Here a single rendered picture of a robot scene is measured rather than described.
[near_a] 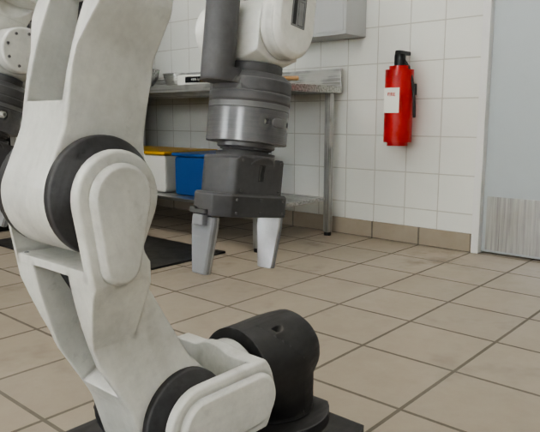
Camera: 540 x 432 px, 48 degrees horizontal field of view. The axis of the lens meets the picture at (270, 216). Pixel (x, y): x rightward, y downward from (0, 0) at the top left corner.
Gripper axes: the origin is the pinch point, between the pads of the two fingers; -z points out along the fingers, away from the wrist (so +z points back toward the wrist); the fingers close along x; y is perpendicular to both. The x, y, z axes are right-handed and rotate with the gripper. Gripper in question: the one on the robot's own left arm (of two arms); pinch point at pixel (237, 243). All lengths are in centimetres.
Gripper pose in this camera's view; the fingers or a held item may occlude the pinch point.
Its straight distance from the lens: 67.3
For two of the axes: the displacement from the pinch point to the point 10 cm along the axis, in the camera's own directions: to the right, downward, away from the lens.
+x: -6.2, 0.0, -7.8
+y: 7.8, 1.1, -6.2
